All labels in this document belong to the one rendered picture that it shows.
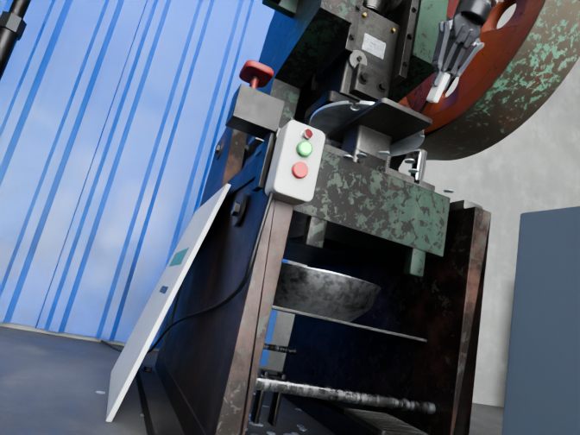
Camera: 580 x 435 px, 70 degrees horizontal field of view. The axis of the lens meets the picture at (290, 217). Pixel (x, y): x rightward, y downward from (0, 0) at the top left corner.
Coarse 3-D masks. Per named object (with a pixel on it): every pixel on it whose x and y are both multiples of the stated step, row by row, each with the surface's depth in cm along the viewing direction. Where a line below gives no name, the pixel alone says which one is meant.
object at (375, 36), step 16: (368, 16) 116; (368, 32) 115; (384, 32) 118; (368, 48) 114; (384, 48) 117; (352, 64) 110; (368, 64) 114; (384, 64) 116; (336, 80) 114; (352, 80) 110; (368, 80) 109; (384, 80) 112; (352, 96) 110; (368, 96) 109; (384, 96) 111
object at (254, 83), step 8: (248, 64) 80; (256, 64) 80; (240, 72) 84; (248, 72) 83; (256, 72) 82; (264, 72) 81; (272, 72) 82; (248, 80) 86; (256, 80) 83; (264, 80) 84
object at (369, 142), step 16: (368, 112) 92; (384, 112) 91; (400, 112) 90; (416, 112) 90; (352, 128) 101; (368, 128) 99; (384, 128) 98; (400, 128) 96; (416, 128) 95; (352, 144) 99; (368, 144) 99; (384, 144) 101; (352, 160) 97; (368, 160) 98; (384, 160) 100
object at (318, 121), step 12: (324, 108) 97; (336, 108) 96; (348, 108) 95; (360, 108) 94; (312, 120) 104; (324, 120) 103; (336, 120) 102; (324, 132) 110; (420, 132) 99; (396, 144) 108; (408, 144) 106; (420, 144) 105
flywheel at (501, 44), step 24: (456, 0) 150; (504, 0) 126; (528, 0) 112; (504, 24) 123; (528, 24) 110; (504, 48) 115; (480, 72) 127; (408, 96) 161; (456, 96) 135; (432, 120) 137
